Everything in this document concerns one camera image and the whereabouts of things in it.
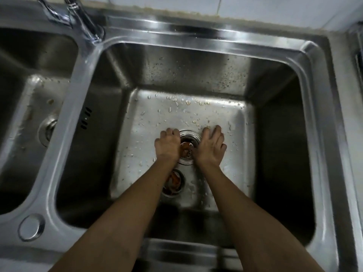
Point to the stainless steel double sink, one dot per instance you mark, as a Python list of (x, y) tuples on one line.
[(255, 82)]

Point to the scattered rice grains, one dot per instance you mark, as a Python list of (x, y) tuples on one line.
[(181, 106)]

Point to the person's right forearm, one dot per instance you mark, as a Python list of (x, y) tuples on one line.
[(249, 220)]

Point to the metal basin drain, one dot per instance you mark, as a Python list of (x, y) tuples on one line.
[(47, 130)]

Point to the person's left hand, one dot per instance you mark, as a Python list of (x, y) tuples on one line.
[(166, 147)]

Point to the chrome faucet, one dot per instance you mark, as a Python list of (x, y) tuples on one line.
[(85, 24)]

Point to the metal drain strainer with scraps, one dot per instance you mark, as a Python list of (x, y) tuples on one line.
[(186, 140)]

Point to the metal strainer basket with scraps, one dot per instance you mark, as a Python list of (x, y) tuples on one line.
[(176, 182)]

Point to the person's left forearm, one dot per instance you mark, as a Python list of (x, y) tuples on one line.
[(133, 212)]

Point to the round metal hole cover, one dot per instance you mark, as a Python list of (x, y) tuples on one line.
[(31, 227)]

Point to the person's left fingers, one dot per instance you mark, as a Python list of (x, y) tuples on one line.
[(169, 132)]

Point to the person's right hand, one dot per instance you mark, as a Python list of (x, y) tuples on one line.
[(209, 151)]

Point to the person's right fingers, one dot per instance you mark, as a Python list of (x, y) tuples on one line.
[(214, 134)]

